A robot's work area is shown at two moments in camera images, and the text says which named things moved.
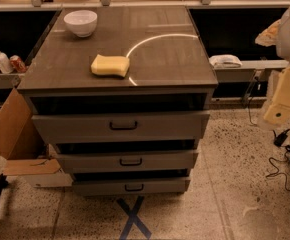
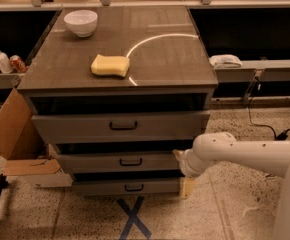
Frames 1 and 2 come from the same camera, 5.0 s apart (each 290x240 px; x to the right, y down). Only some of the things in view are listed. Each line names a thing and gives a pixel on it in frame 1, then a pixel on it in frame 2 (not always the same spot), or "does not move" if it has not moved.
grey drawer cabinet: x=124 y=95 does not move
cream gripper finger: x=269 y=36 to x=178 y=154
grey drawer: x=129 y=161 does not move
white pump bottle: x=2 y=59 does not move
